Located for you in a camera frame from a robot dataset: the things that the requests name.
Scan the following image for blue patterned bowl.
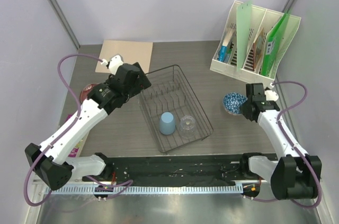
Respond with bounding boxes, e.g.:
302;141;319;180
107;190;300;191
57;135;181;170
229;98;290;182
222;92;247;115

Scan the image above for red floral plate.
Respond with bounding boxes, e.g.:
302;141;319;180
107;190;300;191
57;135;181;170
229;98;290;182
79;83;98;103

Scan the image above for clear glass cup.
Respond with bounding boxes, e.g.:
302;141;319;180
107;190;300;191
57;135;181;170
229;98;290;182
179;115;197;139

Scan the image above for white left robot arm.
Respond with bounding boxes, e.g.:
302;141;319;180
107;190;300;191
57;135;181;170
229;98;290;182
25;62;151;191

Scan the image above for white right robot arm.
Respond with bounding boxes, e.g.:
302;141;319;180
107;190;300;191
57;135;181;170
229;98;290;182
239;83;322;200

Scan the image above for beige cutting board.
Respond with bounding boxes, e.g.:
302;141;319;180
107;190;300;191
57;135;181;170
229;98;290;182
99;40;153;73

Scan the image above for light blue plastic cup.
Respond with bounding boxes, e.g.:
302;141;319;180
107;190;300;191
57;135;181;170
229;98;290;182
159;112;176;135

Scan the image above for blue book in organizer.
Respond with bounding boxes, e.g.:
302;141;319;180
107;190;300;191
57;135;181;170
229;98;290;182
217;28;236;62

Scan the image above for brown picture book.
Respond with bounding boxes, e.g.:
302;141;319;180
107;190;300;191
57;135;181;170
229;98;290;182
253;27;265;69

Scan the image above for white file organizer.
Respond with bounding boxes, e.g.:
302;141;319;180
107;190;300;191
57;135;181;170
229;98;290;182
210;1;301;86

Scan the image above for dark green folder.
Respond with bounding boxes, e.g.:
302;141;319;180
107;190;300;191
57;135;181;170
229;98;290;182
261;12;290;77

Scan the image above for purple treehouse book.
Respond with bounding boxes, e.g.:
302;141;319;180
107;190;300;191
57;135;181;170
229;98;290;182
65;114;85;158

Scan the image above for light green folder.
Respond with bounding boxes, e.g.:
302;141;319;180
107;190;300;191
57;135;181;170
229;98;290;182
236;0;252;71

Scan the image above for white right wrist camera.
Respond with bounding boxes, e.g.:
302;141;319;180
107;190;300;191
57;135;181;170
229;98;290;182
265;83;279;102

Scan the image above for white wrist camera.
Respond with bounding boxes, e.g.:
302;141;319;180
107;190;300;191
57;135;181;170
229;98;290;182
265;83;279;102
101;54;124;75

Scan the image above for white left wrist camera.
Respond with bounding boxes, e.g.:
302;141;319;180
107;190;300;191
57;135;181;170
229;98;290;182
101;54;124;75

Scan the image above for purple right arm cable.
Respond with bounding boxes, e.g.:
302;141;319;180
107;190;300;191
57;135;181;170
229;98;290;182
251;80;323;208

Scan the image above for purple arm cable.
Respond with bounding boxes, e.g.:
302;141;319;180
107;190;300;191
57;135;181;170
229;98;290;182
23;53;135;207
251;80;323;208

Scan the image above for black wire dish rack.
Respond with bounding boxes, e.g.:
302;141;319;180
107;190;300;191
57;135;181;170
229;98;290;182
138;65;213;153

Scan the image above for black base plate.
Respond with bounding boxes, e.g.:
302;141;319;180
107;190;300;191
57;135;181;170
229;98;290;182
82;152;279;182

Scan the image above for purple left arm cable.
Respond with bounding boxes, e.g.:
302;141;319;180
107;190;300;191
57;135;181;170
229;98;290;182
23;53;135;207

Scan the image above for white slotted cable duct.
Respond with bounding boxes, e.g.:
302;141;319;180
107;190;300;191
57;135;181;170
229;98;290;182
53;184;243;195

